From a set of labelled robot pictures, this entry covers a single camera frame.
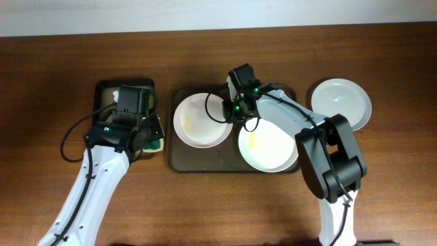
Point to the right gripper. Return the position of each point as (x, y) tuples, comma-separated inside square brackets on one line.
[(229, 115)]

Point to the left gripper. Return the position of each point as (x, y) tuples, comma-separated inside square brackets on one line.
[(154, 118)]

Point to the green yellow sponge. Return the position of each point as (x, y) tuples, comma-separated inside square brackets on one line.
[(154, 146)]

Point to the pinkish white plate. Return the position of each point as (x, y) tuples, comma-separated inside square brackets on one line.
[(193, 125)]

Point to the light blue plate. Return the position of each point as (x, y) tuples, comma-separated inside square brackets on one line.
[(342, 96)]

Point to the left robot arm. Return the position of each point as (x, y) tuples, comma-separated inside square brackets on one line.
[(110, 149)]

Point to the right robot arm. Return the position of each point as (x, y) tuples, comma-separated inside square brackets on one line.
[(329, 156)]

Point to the small black water tray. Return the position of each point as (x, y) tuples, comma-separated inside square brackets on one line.
[(106, 92)]

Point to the large brown serving tray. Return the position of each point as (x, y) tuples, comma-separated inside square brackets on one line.
[(227, 157)]

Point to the light green plate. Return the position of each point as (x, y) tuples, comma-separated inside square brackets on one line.
[(265, 147)]

